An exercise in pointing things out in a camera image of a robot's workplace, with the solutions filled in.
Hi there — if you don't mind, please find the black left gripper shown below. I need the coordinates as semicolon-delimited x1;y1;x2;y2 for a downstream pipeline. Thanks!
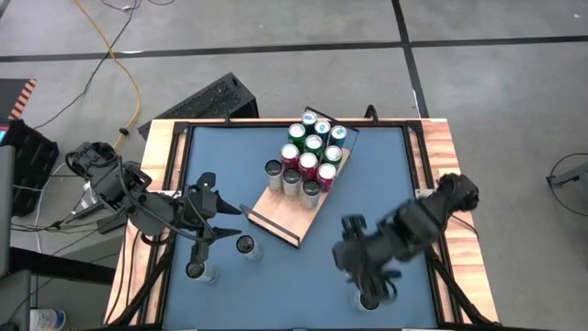
182;172;243;244

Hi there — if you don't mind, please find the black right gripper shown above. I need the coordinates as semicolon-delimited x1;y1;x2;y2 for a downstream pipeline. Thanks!
332;214;401;306

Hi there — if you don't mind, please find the tall white can black lid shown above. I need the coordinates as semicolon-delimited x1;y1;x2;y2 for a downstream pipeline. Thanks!
352;288;382;313
265;159;285;192
185;259;218;284

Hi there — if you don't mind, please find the white yellow Celsius can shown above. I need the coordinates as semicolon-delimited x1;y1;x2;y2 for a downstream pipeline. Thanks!
301;178;322;211

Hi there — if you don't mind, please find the green Sprite can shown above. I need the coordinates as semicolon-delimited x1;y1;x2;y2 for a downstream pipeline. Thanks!
303;134;324;157
288;122;308;149
323;144;345;169

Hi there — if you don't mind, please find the white Celsius Arctic Vibe can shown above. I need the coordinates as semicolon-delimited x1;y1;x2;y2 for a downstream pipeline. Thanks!
235;234;265;262

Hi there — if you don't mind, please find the black power adapter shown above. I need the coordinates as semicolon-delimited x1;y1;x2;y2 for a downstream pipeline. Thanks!
96;211;129;234

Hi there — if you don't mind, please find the black floor beam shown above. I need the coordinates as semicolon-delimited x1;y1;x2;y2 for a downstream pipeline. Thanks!
8;247;116;285

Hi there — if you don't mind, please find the black plastic crate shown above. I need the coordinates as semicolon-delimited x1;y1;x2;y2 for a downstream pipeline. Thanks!
0;118;61;217

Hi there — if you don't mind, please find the orange black striped panel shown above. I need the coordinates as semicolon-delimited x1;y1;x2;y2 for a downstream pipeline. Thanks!
0;77;38;121

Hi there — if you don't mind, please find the black diagonal frame strut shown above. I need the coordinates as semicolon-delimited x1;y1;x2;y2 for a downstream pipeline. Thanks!
422;247;492;328
107;220;178;328

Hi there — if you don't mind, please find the white floor cable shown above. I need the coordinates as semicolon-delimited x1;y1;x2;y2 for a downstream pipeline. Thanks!
39;159;100;212

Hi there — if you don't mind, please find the yellow floor cable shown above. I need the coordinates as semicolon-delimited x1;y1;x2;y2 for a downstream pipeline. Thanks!
73;0;141;212

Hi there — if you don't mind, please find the black floor cable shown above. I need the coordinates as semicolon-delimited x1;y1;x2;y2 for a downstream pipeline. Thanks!
32;0;141;131

